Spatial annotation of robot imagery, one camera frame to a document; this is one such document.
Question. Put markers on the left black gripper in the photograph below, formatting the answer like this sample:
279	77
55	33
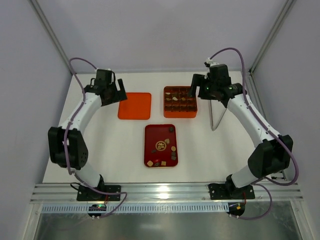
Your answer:
116	94

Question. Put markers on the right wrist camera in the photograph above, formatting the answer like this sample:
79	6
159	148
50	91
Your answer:
208	61

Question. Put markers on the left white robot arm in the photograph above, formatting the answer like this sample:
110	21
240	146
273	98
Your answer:
67	147

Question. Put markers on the red lacquer tray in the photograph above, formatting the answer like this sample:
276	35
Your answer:
156	148

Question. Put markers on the slotted cable duct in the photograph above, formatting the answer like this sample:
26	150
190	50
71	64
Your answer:
133	208

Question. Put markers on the aluminium mounting rail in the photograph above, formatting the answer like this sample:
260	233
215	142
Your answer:
157	192

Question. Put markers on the orange box lid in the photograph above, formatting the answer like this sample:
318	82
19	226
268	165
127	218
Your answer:
137	106

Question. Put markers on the orange chocolate box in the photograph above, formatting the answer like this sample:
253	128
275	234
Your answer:
179	104

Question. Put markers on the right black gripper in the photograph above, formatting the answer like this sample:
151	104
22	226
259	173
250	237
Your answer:
200	83

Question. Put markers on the beige round chocolate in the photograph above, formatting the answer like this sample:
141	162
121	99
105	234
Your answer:
149	163

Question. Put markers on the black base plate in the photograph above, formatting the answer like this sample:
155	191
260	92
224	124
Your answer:
226	191
109	192

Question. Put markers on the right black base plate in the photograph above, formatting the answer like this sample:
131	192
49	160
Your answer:
226	191

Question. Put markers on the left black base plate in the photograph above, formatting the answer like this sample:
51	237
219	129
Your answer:
109	192

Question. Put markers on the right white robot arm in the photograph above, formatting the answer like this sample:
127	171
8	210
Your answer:
271	149

